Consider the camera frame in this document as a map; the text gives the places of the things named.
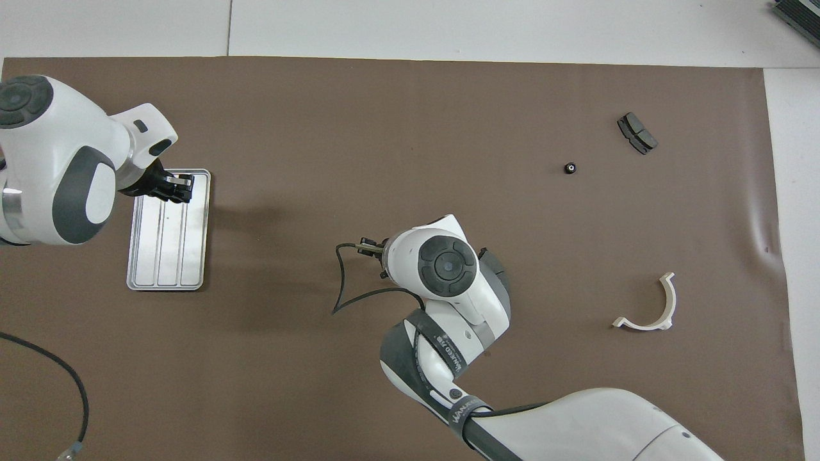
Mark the silver metal tray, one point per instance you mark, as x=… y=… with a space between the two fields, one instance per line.
x=170 y=250

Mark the dark grey brake pad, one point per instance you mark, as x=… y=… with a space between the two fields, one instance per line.
x=637 y=133

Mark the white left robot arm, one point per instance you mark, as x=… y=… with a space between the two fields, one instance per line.
x=57 y=147

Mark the white curved plastic bracket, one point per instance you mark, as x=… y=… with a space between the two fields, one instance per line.
x=666 y=301

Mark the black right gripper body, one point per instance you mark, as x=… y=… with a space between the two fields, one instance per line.
x=379 y=248

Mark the brown paper mat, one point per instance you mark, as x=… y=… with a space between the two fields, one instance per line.
x=320 y=160

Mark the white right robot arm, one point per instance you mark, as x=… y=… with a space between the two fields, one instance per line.
x=448 y=266

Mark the black ribbed box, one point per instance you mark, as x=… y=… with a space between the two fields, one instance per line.
x=801 y=16

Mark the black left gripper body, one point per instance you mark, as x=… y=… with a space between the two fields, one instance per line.
x=150 y=182

